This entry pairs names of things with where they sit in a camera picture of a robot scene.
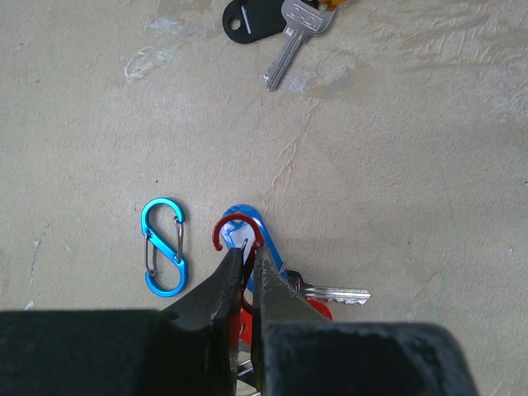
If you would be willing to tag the blue tag key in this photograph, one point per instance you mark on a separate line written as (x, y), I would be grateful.
(236, 231)

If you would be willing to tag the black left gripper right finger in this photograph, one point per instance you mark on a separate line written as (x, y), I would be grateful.
(284, 327)

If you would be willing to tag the teal carabiner right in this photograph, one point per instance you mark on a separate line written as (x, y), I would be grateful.
(160, 244)

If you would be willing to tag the red carabiner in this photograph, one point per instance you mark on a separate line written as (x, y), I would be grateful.
(258, 242)

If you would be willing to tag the black carabiner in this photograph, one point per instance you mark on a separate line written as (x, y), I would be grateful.
(246, 380)

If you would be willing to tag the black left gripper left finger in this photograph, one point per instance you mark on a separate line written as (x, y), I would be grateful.
(202, 348)

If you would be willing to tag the black tag key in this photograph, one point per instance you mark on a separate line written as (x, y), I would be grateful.
(246, 22)

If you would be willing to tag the orange carabiner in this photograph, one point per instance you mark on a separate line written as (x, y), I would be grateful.
(330, 5)

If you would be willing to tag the red tag key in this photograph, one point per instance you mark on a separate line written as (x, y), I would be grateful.
(245, 333)

